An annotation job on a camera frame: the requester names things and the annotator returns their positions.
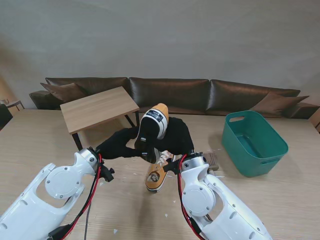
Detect green plastic basin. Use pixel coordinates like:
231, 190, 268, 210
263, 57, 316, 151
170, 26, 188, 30
221, 110, 289, 178

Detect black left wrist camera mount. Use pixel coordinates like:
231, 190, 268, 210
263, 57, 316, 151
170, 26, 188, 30
101, 166, 116, 183

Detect red black right arm cable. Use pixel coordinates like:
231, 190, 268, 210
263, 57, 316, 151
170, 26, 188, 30
176, 153, 203, 238

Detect brown sofa cushion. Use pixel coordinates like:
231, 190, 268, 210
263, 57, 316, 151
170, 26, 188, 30
249, 91, 310, 118
39, 82, 86, 103

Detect small wooden side table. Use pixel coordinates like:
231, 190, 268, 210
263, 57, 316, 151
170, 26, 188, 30
0, 98, 26, 113

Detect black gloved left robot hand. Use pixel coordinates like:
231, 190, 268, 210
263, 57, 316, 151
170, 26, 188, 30
96, 127, 151, 160

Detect small wooden bench black legs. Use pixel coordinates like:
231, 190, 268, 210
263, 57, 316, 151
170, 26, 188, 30
59, 86, 141, 151

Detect yellow canvas sneaker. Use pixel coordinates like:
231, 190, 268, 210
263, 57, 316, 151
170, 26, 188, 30
134, 102, 171, 164
145, 149, 176, 193

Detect red black left arm cable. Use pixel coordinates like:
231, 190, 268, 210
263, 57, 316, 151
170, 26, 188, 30
49, 153, 106, 240

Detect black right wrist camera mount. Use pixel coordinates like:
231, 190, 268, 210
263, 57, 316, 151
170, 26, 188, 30
164, 161, 181, 175

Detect red black arm cable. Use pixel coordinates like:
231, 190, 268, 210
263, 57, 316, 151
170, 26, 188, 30
49, 153, 106, 240
176, 153, 203, 238

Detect brown leather sofa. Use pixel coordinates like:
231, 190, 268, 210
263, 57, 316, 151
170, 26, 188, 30
28, 76, 320, 120

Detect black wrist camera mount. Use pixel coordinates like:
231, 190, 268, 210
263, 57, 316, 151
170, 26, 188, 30
101, 166, 116, 183
164, 161, 181, 175

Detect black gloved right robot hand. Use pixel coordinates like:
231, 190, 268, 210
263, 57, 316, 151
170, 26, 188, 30
152, 117, 195, 157

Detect dark chair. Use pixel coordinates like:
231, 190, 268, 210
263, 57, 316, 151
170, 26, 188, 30
0, 103, 14, 132

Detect white handled brown bristle brush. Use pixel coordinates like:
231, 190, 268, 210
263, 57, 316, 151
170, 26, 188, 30
204, 150, 220, 176

